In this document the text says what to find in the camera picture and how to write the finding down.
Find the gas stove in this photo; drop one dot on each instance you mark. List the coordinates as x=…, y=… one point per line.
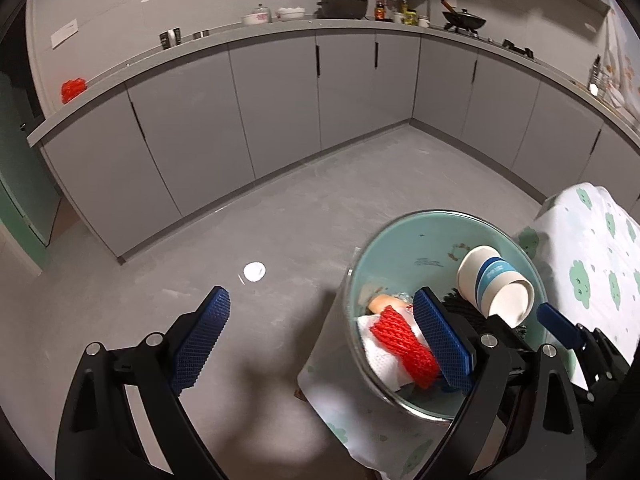
x=500, y=42

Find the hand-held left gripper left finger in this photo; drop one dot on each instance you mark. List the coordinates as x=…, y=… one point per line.
x=200, y=340

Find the white paper towel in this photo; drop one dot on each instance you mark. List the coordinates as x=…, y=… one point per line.
x=380, y=360

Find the white bowl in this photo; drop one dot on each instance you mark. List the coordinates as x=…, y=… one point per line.
x=291, y=14

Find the red foam net sleeve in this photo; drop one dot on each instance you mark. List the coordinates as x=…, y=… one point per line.
x=400, y=335

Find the black foam net sleeve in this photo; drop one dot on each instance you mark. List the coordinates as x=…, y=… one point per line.
x=457, y=302

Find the small dark canister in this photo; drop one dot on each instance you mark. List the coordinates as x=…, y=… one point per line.
x=170, y=39

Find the row of condiment bottles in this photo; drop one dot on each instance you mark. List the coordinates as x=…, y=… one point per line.
x=402, y=16

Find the metal knife rack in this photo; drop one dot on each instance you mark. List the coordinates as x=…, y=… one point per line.
x=600, y=77

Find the red crumpled net bag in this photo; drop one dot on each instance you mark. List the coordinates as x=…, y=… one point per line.
x=73, y=91

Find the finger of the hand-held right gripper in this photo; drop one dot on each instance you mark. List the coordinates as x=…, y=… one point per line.
x=557, y=322

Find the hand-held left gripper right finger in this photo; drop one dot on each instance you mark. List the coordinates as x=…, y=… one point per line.
x=445, y=340

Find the black rice cooker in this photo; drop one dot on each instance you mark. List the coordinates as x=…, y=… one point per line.
x=342, y=5

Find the teal plastic bucket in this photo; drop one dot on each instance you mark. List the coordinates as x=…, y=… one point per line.
x=425, y=255

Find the grey base cabinets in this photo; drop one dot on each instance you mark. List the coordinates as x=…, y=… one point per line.
x=280, y=100

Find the cloud printed tablecloth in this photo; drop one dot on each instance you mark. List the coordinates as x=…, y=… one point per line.
x=590, y=240

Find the black wok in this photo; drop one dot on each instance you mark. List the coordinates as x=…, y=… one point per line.
x=465, y=21

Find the white switch plate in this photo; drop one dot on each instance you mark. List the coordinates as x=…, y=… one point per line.
x=65, y=34

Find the white blue striped paper cup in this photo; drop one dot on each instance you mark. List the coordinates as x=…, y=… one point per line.
x=480, y=270

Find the orange packet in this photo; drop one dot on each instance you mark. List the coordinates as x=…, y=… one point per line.
x=387, y=302

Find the orange printed curtain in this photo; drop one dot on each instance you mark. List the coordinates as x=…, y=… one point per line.
x=622, y=70

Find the green door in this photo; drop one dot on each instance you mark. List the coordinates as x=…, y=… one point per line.
x=22, y=185

